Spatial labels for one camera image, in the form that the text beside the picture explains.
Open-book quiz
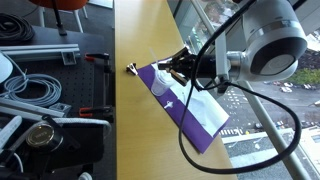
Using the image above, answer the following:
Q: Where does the white rounded plastic housing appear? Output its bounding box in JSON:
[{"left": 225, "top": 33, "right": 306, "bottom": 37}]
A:
[{"left": 0, "top": 52, "right": 14, "bottom": 85}]

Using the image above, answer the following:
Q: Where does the black perforated breadboard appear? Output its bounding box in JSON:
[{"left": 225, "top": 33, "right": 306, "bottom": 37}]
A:
[{"left": 0, "top": 58, "right": 116, "bottom": 174}]

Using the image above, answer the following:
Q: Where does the orange chair with white legs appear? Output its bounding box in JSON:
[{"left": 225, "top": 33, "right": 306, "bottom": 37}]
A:
[{"left": 28, "top": 0, "right": 90, "bottom": 34}]

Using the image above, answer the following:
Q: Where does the aluminium rail with bracket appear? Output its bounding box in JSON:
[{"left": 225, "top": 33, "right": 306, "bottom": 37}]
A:
[
  {"left": 0, "top": 43, "right": 81, "bottom": 66},
  {"left": 0, "top": 97, "right": 72, "bottom": 122}
]

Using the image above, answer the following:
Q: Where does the black camera with brass lens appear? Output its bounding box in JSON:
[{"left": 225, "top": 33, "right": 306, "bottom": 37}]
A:
[{"left": 24, "top": 114, "right": 83, "bottom": 154}]

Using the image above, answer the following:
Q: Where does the grey metal window railing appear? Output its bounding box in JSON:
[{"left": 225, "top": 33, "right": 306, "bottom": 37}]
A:
[{"left": 189, "top": 0, "right": 312, "bottom": 180}]

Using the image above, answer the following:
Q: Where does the clear plastic straw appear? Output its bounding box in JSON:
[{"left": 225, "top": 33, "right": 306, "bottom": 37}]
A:
[{"left": 148, "top": 46, "right": 161, "bottom": 68}]

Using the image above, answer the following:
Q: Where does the dark grey side table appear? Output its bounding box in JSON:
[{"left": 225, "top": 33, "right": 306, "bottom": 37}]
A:
[{"left": 0, "top": 24, "right": 117, "bottom": 180}]

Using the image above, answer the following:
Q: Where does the white braided cable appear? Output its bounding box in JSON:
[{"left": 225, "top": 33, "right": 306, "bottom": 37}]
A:
[{"left": 49, "top": 116, "right": 113, "bottom": 138}]

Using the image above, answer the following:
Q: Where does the black clamp with orange handle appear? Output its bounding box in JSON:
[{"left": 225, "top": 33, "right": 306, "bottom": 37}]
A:
[
  {"left": 78, "top": 105, "right": 115, "bottom": 123},
  {"left": 83, "top": 52, "right": 115, "bottom": 73}
]

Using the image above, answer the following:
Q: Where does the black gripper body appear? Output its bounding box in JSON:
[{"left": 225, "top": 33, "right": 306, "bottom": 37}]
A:
[{"left": 184, "top": 54, "right": 218, "bottom": 81}]

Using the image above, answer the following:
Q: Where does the white paper sheet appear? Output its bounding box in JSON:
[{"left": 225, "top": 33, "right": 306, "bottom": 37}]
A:
[{"left": 151, "top": 62, "right": 231, "bottom": 138}]

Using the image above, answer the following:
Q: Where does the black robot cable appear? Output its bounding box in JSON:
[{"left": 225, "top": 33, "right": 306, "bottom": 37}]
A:
[{"left": 177, "top": 0, "right": 303, "bottom": 175}]

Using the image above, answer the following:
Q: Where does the metal staple remover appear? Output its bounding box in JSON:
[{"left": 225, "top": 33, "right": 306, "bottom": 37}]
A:
[{"left": 125, "top": 62, "right": 139, "bottom": 76}]

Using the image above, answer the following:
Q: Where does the black coiled cable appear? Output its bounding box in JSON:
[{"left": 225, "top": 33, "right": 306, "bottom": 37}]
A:
[{"left": 0, "top": 12, "right": 36, "bottom": 43}]

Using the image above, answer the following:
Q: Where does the white plastic tube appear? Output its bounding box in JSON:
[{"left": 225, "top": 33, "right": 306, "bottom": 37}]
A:
[{"left": 0, "top": 115, "right": 23, "bottom": 150}]

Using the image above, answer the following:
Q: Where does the black tripod pole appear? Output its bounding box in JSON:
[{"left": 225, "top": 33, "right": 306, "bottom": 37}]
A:
[{"left": 51, "top": 0, "right": 68, "bottom": 37}]

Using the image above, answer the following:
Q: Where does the black plastic strap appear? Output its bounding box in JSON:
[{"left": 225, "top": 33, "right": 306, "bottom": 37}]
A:
[{"left": 41, "top": 114, "right": 82, "bottom": 151}]

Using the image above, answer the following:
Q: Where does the grey coiled cable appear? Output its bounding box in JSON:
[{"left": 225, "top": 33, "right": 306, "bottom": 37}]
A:
[{"left": 2, "top": 54, "right": 63, "bottom": 108}]

